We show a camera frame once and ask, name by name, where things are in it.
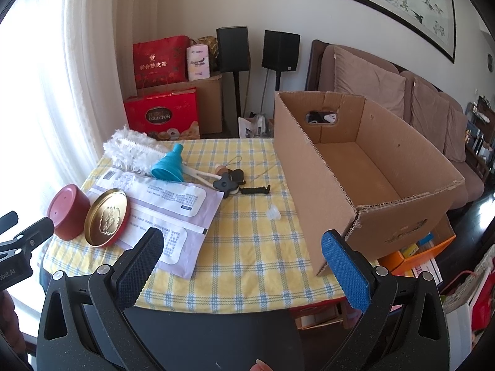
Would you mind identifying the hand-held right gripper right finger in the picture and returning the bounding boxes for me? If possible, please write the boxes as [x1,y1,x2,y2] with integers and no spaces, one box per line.
[321,230,450,371]

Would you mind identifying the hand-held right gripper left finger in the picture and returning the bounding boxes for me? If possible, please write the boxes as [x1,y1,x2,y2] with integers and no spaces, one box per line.
[37,227,165,371]

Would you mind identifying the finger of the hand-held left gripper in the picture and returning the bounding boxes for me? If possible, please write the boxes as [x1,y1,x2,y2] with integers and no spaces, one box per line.
[0,211,19,233]
[13,216,55,254]

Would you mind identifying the red round tin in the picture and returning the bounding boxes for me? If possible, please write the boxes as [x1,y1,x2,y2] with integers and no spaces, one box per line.
[46,184,91,240]

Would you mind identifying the gold embossed tin lid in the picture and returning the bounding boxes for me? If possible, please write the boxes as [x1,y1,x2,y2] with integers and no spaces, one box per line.
[84,188,129,248]

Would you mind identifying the purple white printed packet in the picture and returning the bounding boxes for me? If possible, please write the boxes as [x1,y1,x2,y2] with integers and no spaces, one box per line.
[88,167,226,279]

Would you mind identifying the blue silicone funnel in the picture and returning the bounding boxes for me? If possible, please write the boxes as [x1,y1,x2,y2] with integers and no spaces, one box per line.
[151,143,187,183]

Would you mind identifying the brown cardboard box with handle holes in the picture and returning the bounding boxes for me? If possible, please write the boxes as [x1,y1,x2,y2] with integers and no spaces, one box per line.
[273,90,466,277]

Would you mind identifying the orange box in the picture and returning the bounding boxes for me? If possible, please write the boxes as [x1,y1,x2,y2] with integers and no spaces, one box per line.
[377,214,457,279]

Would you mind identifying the yellow checkered tablecloth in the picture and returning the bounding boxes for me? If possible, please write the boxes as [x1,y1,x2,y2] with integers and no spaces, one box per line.
[42,137,380,315]

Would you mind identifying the white paper bag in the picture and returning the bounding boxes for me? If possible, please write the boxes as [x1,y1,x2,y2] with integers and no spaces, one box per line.
[441,263,495,356]

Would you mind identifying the black plastic gadget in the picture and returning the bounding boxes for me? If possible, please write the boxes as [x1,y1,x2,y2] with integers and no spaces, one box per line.
[212,169,247,198]

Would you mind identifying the red gift box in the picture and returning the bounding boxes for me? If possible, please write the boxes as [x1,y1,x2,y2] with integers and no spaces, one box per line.
[124,88,202,140]

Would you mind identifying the brown sofa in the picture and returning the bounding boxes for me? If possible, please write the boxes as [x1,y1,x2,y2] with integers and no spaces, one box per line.
[305,39,486,217]

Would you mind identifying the white sheer curtain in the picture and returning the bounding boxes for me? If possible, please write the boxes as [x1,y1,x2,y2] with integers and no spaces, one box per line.
[0,0,136,202]

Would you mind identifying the white plastic bag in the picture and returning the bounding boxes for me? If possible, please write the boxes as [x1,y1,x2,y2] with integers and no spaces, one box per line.
[238,113,273,139]

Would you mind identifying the plain brown cardboard box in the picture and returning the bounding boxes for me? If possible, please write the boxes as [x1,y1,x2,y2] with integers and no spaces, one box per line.
[189,74,224,136]

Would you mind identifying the small beige sofa cushion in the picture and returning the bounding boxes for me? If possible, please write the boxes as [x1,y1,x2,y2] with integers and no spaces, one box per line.
[444,105,469,163]

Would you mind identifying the medium beige sofa cushion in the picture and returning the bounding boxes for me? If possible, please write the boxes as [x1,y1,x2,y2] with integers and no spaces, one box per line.
[409,78,452,144]

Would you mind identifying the dark wooden shelf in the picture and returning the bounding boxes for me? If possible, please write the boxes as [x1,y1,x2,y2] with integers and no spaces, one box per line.
[464,95,495,175]

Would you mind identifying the large beige sofa cushion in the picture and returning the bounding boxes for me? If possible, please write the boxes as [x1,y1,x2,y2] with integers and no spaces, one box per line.
[334,45,407,119]

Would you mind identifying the red gift bag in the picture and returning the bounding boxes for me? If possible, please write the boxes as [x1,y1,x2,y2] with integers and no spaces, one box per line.
[133,36,191,90]

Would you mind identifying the pink white tissue pack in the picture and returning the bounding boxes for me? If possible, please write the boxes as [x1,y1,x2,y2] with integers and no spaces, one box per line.
[187,44,211,82]

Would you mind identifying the black speaker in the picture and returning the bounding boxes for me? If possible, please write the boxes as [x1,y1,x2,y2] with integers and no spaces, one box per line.
[216,26,250,73]
[262,30,301,72]

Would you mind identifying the small wooden charm with strap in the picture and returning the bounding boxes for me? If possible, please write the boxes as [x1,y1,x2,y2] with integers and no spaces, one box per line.
[214,156,243,175]

